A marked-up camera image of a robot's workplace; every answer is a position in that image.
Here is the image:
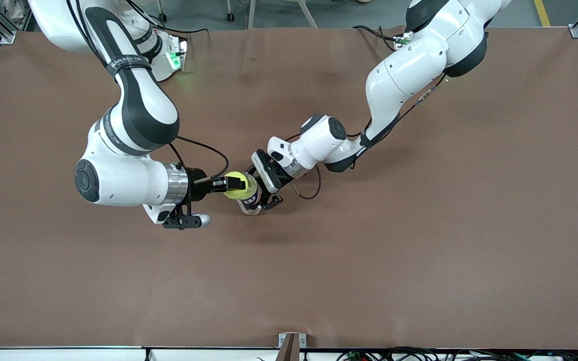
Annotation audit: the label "white tennis ball can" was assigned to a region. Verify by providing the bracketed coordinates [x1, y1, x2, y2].
[238, 173, 265, 216]

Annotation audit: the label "black right base cable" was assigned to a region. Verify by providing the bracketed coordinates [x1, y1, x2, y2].
[133, 0, 210, 35]

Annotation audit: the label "tangled cable bundle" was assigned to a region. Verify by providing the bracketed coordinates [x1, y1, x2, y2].
[336, 346, 578, 361]

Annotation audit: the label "metal table edge bracket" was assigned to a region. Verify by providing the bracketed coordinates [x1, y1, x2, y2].
[278, 332, 307, 349]

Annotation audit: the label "white stand legs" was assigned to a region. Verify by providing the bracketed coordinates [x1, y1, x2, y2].
[223, 0, 320, 30]

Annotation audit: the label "brown table cover sheet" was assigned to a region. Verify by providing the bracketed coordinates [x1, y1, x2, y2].
[0, 25, 578, 350]

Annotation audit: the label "white table edge rail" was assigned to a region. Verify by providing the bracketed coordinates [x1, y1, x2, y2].
[0, 346, 280, 361]

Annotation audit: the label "black left base cable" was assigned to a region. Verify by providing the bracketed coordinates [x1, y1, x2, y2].
[352, 24, 401, 53]

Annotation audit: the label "black base cable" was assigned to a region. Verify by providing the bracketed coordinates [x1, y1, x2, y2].
[352, 24, 401, 53]
[133, 0, 210, 35]

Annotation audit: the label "yellow-green tennis ball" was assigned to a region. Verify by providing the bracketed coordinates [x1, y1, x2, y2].
[223, 171, 250, 200]

